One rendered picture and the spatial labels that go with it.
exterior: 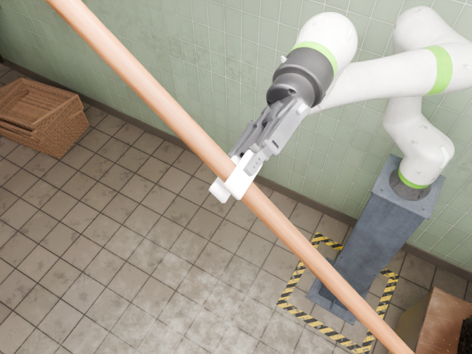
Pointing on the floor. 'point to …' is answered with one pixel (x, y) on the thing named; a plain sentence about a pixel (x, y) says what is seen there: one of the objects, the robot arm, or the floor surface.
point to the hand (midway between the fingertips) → (236, 176)
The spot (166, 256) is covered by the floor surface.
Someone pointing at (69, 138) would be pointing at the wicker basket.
